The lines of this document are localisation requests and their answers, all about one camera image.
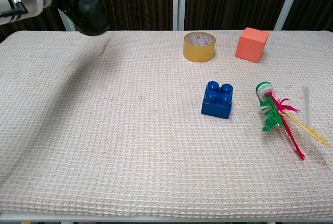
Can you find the black dome-shaped object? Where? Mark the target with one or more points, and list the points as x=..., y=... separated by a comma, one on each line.
x=91, y=8

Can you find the yellow packing tape roll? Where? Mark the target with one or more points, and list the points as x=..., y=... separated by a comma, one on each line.
x=199, y=52

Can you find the beige woven table cloth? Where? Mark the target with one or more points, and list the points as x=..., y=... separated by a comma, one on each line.
x=156, y=156

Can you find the blue studded building block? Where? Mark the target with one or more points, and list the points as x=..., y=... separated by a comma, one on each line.
x=216, y=108

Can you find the orange foam cube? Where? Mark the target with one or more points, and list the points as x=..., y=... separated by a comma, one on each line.
x=249, y=47

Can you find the colourful feather shuttlecock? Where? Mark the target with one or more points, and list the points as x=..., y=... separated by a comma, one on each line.
x=270, y=115

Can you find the clear plastic straw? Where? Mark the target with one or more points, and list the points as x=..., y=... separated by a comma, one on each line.
x=307, y=115

